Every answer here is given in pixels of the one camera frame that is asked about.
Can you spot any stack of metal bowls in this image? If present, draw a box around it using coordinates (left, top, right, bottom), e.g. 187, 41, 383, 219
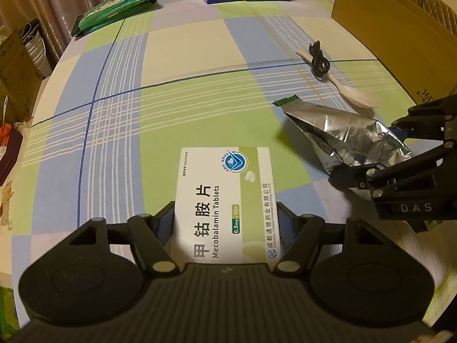
19, 21, 52, 79

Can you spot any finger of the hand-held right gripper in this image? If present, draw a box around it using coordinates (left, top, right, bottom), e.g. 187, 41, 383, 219
328, 141, 457, 191
391, 95, 457, 140

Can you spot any coiled black cable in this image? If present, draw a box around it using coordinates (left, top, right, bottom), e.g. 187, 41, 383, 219
308, 42, 331, 78

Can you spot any white medicine tablet box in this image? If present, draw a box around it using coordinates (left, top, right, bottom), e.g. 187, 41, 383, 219
169, 146, 284, 266

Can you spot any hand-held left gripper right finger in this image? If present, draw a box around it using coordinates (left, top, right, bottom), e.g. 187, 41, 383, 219
273, 202, 388, 278

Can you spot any dark red box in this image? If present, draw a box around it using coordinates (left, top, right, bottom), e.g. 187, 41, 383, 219
0, 123, 24, 184

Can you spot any green wrapped packet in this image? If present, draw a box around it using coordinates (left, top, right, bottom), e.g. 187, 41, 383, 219
71, 0, 158, 37

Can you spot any small brown cardboard box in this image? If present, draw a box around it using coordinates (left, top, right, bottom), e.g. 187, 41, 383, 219
0, 29, 45, 122

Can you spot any large cardboard box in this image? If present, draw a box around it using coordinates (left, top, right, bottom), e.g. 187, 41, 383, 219
331, 0, 457, 106

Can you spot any checked tablecloth desktop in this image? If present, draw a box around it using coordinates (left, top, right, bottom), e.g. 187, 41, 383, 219
11, 0, 457, 329

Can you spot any cream plastic spoon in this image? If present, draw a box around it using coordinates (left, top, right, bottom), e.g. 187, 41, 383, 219
296, 48, 381, 108

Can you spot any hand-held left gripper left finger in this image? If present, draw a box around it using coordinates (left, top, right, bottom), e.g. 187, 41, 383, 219
68, 202, 181, 278

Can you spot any green and silver foil pouch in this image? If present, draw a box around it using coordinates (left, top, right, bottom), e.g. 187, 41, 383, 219
273, 95, 413, 176

